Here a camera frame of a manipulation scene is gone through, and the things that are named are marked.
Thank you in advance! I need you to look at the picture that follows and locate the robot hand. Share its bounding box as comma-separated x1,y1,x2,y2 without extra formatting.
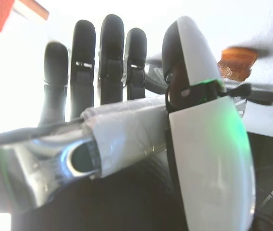
11,14,256,231

